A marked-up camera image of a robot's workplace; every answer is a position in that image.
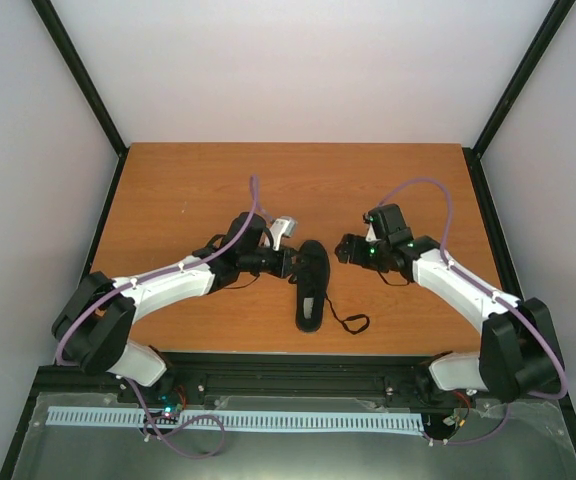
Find black canvas sneaker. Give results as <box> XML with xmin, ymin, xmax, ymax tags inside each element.
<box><xmin>291</xmin><ymin>240</ymin><xmax>330</xmax><ymax>333</ymax></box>

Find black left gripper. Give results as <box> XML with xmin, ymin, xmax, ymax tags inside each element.
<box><xmin>240</xmin><ymin>245</ymin><xmax>309</xmax><ymax>279</ymax></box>

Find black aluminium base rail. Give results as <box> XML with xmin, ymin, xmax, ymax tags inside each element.
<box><xmin>32</xmin><ymin>351</ymin><xmax>474</xmax><ymax>414</ymax></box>

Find black left frame post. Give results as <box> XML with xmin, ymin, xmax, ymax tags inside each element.
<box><xmin>31</xmin><ymin>0</ymin><xmax>128</xmax><ymax>159</ymax></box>

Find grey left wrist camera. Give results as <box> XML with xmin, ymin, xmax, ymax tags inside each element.
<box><xmin>269</xmin><ymin>216</ymin><xmax>298</xmax><ymax>251</ymax></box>

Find right small wiring board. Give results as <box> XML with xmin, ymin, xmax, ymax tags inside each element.
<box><xmin>442</xmin><ymin>407</ymin><xmax>470</xmax><ymax>430</ymax></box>

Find black right frame post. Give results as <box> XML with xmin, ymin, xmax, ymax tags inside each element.
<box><xmin>472</xmin><ymin>0</ymin><xmax>576</xmax><ymax>161</ymax></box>

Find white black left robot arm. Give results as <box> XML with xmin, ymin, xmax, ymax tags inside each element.
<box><xmin>52</xmin><ymin>212</ymin><xmax>298</xmax><ymax>403</ymax></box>

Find black frame post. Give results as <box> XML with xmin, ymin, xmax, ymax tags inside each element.
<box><xmin>472</xmin><ymin>0</ymin><xmax>576</xmax><ymax>161</ymax></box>
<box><xmin>31</xmin><ymin>0</ymin><xmax>128</xmax><ymax>159</ymax></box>

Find green lit controller board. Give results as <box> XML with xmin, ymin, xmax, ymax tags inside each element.
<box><xmin>149</xmin><ymin>402</ymin><xmax>185</xmax><ymax>428</ymax></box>

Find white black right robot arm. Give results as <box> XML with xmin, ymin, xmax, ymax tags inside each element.
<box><xmin>335</xmin><ymin>204</ymin><xmax>566</xmax><ymax>403</ymax></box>

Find light blue slotted cable duct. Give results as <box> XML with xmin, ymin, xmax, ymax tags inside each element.
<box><xmin>45</xmin><ymin>406</ymin><xmax>423</xmax><ymax>435</ymax></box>

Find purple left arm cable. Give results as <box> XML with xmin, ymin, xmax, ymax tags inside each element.
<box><xmin>53</xmin><ymin>174</ymin><xmax>279</xmax><ymax>459</ymax></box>

